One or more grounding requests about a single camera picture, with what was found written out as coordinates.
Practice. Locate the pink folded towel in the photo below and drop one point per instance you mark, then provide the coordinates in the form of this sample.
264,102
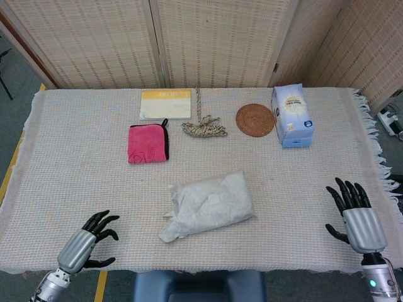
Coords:
146,143

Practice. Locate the round woven rattan coaster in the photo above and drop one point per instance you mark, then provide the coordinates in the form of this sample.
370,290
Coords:
255,120

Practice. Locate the beige woven folding screen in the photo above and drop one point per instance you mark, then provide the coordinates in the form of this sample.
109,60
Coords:
220,41

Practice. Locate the light blue tissue pack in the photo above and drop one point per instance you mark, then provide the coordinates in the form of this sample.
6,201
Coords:
292,116

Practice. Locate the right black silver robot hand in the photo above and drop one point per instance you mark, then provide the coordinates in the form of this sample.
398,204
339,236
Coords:
363,226

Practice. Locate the black stand leg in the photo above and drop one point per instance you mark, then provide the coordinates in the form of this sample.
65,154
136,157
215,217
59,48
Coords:
4,81

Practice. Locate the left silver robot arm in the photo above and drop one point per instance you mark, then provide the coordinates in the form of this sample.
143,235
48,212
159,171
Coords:
52,284

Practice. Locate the white device on floor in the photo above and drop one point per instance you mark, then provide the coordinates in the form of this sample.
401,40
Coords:
392,121

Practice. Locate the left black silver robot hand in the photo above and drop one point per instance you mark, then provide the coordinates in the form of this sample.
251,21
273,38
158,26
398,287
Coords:
75,248

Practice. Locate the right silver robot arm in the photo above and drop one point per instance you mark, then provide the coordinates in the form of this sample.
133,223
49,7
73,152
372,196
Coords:
379,280

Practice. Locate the yellow white book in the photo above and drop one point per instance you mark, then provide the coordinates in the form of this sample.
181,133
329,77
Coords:
165,105

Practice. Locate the white woven tablecloth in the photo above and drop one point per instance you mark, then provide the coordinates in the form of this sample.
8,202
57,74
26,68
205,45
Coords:
78,176

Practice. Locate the white plastic bag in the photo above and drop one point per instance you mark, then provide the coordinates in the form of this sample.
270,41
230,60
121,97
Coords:
211,204

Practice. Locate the yellow floor tape strip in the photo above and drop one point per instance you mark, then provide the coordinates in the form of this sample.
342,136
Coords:
12,163
100,287

